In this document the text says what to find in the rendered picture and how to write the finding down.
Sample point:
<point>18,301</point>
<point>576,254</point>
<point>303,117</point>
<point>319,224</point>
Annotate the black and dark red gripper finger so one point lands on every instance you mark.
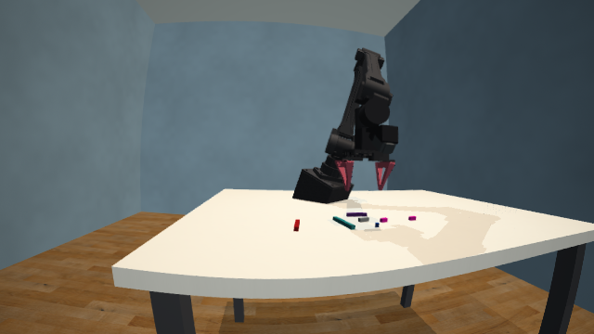
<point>388,168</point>
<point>348,171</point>

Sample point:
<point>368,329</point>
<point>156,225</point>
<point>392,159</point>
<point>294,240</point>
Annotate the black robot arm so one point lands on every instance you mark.
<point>376,112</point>

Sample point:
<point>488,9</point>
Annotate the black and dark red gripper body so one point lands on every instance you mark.
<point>359,154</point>

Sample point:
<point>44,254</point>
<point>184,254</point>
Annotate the turquoise rod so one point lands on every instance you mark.
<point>343,222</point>

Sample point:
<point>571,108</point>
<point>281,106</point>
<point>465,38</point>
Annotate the purple rod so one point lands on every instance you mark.
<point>354,214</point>

